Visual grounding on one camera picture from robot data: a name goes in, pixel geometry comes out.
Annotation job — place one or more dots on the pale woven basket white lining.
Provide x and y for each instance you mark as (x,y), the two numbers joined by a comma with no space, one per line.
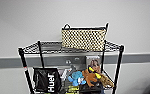
(84,38)

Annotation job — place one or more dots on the grey printed box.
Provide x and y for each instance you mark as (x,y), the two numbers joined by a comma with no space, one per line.
(74,62)

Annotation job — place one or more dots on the tan plush toy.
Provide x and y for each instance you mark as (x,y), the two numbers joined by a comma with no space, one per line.
(106,81)

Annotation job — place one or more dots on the doll picture box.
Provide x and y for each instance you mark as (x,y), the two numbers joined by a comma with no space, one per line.
(94,63)

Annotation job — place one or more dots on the black Huel bag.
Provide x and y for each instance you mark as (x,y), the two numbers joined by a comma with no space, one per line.
(47,81)

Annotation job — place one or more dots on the blue plush toy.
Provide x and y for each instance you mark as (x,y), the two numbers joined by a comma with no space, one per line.
(76,78)

